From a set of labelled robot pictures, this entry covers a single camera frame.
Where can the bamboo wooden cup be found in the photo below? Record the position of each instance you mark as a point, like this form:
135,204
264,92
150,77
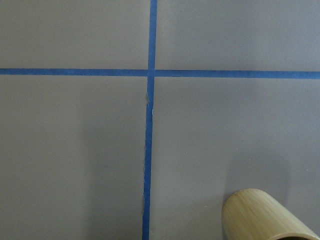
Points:
253,214

